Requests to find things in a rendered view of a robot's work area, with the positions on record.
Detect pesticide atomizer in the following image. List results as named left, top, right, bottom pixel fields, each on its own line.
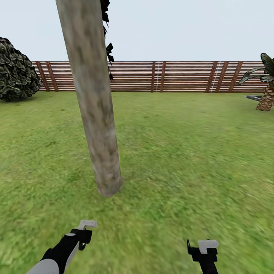
left=78, top=244, right=86, bottom=251

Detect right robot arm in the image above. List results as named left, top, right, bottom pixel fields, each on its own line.
left=187, top=239, right=219, bottom=274

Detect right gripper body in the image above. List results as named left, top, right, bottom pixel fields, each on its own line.
left=190, top=247, right=218, bottom=266

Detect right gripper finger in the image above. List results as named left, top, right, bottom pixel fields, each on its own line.
left=187, top=240, right=193, bottom=255

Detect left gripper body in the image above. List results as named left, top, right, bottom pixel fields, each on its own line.
left=71, top=229, right=92, bottom=244

